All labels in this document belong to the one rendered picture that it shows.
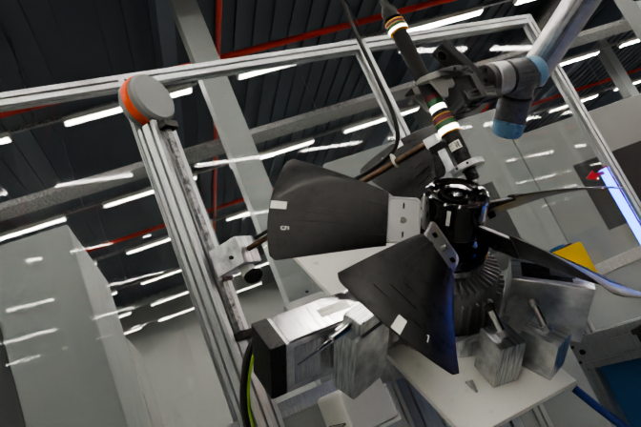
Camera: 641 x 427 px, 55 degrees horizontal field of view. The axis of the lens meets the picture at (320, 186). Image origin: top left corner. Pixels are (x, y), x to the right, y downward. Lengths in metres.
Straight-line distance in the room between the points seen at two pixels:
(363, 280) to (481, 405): 0.34
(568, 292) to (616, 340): 0.41
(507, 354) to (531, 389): 0.09
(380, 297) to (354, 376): 0.20
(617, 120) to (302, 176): 4.52
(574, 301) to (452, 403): 0.31
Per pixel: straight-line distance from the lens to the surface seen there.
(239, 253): 1.52
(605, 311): 2.38
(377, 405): 1.60
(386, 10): 1.41
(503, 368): 1.18
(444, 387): 1.18
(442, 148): 1.29
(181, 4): 6.52
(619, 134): 5.53
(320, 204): 1.20
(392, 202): 1.21
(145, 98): 1.76
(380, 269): 0.98
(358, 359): 1.08
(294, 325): 1.10
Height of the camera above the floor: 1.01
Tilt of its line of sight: 16 degrees up
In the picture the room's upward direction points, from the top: 23 degrees counter-clockwise
